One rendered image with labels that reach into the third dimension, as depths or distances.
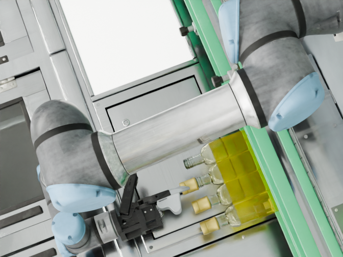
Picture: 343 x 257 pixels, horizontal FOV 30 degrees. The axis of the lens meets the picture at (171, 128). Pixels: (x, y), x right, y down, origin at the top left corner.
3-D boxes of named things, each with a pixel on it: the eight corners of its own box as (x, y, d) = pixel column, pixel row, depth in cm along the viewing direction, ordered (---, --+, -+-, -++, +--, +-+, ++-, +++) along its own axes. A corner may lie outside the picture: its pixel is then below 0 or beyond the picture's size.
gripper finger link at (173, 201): (196, 204, 164) (163, 218, 165) (188, 183, 166) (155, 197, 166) (194, 203, 161) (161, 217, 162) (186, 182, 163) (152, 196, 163)
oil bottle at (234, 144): (270, 123, 174) (197, 151, 172) (273, 117, 168) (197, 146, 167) (278, 142, 172) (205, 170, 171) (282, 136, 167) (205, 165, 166)
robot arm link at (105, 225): (96, 217, 170) (92, 213, 162) (113, 211, 170) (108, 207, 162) (105, 244, 168) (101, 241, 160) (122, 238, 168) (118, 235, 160)
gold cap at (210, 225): (214, 216, 167) (198, 223, 167) (215, 215, 163) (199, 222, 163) (219, 230, 166) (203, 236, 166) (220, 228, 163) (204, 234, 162)
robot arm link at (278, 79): (297, 21, 114) (22, 141, 118) (334, 92, 109) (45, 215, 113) (298, 49, 125) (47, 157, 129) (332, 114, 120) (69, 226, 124)
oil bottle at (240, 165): (279, 142, 172) (205, 170, 171) (282, 136, 167) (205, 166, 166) (287, 161, 171) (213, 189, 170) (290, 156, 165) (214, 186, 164)
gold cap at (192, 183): (194, 178, 170) (178, 184, 169) (194, 175, 166) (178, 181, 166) (199, 190, 169) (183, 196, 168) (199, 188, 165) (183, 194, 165)
